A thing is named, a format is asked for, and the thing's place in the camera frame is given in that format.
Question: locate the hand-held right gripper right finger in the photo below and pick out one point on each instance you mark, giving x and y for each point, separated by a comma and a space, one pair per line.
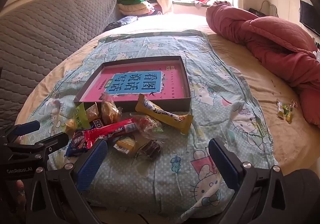
223, 164

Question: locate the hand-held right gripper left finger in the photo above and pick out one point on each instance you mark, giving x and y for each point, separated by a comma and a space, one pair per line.
91, 166

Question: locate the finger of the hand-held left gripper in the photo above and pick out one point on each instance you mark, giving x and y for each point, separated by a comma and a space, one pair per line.
27, 127
52, 141

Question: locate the blue cookie packet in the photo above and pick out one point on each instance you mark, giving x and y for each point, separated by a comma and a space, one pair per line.
78, 142

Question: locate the green candy packet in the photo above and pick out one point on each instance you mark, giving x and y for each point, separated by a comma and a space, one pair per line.
82, 119

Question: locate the gold cake packet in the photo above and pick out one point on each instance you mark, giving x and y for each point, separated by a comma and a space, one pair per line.
125, 145

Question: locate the long red bar packet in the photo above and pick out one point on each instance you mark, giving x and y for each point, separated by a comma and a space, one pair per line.
112, 131

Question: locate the brown chocolate bar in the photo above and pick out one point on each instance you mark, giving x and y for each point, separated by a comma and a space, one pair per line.
93, 112

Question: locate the clear packet brown floss cake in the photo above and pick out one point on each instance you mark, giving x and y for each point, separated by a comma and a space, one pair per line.
110, 111

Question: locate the clear packet dark chocolate cake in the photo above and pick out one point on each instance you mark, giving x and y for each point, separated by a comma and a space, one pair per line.
151, 149

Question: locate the clear packet green label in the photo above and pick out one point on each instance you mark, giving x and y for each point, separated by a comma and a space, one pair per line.
155, 129

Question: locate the shallow cardboard box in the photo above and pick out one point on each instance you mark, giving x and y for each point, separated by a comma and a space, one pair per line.
170, 106

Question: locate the long yellow bar packet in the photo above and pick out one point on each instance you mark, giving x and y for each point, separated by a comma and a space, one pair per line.
160, 111

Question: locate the person's left hand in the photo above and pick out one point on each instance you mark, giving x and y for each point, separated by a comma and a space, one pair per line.
20, 191

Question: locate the teal cat print blanket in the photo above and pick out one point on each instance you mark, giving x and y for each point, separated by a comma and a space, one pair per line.
212, 104

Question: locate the candy wrappers on bed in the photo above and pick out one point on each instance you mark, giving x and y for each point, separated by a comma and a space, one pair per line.
283, 112

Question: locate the grey quilted headboard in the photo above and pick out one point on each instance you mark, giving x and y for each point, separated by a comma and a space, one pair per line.
37, 39

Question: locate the small red candy wrapper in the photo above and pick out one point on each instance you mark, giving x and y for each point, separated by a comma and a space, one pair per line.
294, 104

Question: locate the pink book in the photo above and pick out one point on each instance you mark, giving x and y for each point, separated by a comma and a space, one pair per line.
172, 81

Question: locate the red quilt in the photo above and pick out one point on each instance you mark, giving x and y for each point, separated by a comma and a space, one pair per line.
275, 39

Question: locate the dark floral pillow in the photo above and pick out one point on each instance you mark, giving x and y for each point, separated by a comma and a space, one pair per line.
122, 23

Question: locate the pale yellow folded blanket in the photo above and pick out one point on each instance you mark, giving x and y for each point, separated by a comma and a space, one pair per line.
132, 9

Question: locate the small black device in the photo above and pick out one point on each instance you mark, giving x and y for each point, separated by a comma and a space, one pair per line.
256, 12

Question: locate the clothes pile on sill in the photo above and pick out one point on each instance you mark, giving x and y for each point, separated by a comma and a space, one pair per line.
205, 1

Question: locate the black television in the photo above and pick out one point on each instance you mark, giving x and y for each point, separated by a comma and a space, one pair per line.
310, 18

